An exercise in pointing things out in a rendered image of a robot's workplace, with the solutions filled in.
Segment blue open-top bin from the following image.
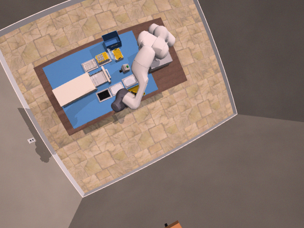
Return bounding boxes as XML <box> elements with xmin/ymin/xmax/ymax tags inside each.
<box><xmin>102</xmin><ymin>31</ymin><xmax>122</xmax><ymax>50</ymax></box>

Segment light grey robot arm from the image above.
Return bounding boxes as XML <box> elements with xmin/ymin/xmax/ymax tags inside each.
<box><xmin>111</xmin><ymin>24</ymin><xmax>175</xmax><ymax>112</ymax></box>

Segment blue bench mat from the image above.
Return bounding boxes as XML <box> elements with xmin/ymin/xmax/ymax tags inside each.
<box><xmin>43</xmin><ymin>30</ymin><xmax>158</xmax><ymax>129</ymax></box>

